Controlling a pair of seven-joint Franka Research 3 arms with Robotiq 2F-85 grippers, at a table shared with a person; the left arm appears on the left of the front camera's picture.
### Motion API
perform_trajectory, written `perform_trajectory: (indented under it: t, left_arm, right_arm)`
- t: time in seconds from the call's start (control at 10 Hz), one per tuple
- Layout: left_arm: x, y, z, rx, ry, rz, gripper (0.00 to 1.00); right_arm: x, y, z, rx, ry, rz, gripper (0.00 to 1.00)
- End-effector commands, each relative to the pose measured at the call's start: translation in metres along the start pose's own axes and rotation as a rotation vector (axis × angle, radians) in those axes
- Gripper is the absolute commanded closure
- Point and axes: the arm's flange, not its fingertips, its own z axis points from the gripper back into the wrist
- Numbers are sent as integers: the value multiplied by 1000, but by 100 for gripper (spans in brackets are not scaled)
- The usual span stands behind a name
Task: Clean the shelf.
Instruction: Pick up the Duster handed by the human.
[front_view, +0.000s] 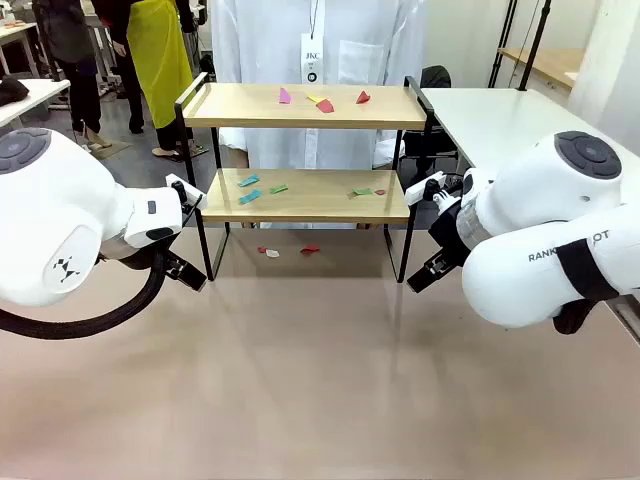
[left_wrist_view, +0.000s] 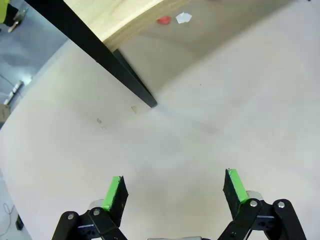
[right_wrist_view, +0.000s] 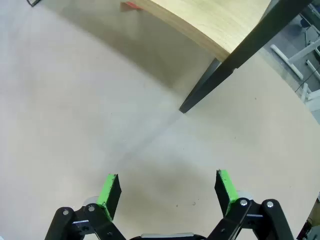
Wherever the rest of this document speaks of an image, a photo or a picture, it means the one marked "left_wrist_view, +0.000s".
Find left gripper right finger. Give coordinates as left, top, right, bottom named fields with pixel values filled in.
left=217, top=168, right=308, bottom=240

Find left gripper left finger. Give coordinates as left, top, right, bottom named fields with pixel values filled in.
left=51, top=175, right=130, bottom=240

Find white paper scrap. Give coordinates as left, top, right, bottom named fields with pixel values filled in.
left=175, top=11, right=193, bottom=25

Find small black floor box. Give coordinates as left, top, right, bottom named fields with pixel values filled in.
left=15, top=214, right=25, bottom=231

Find cardboard box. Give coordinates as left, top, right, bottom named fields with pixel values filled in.
left=0, top=104, right=11, bottom=124

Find white power strip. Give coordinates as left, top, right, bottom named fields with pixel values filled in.
left=3, top=79, right=25, bottom=106

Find small red paper scrap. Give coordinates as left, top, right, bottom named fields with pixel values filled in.
left=156, top=16, right=172, bottom=26

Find person in yellow apron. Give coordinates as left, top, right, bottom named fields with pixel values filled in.
left=0, top=0, right=28, bottom=33

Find two-tier wooden shelf black frame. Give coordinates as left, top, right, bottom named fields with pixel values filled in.
left=24, top=0, right=208, bottom=109

